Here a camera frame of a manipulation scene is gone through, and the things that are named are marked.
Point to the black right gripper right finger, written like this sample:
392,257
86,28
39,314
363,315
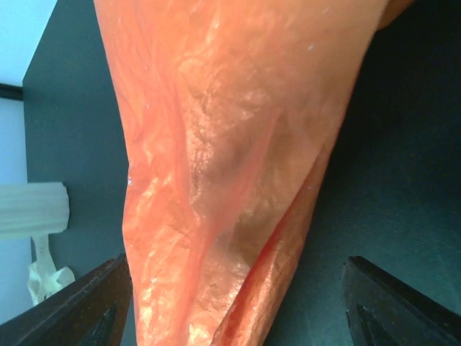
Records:
383,310

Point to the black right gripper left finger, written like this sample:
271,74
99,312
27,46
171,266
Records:
90,311

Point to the cream printed ribbon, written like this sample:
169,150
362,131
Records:
44,279

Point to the white ribbed vase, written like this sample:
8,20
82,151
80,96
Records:
34,209

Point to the orange wrapping paper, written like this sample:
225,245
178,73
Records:
230,111

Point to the black left table edge rail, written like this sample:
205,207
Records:
12,92

